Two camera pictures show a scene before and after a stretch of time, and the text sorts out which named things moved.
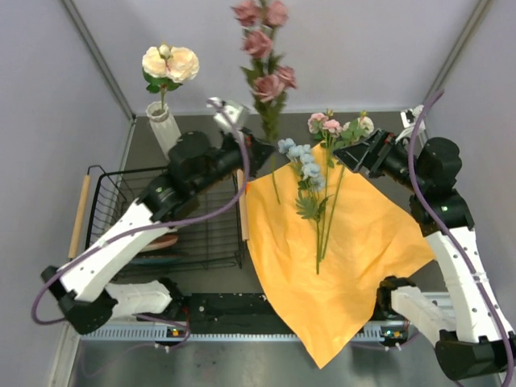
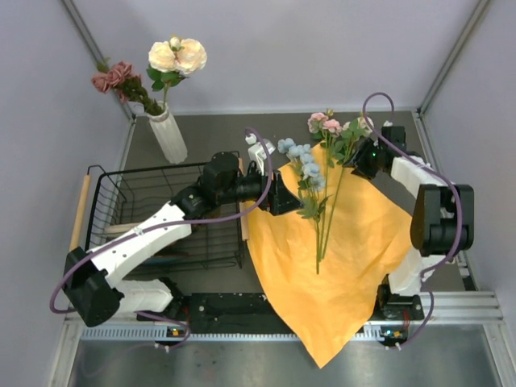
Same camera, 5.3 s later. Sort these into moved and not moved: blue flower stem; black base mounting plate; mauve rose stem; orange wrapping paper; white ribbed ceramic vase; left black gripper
Moved: left black gripper; mauve rose stem
Not moved: blue flower stem; white ribbed ceramic vase; black base mounting plate; orange wrapping paper
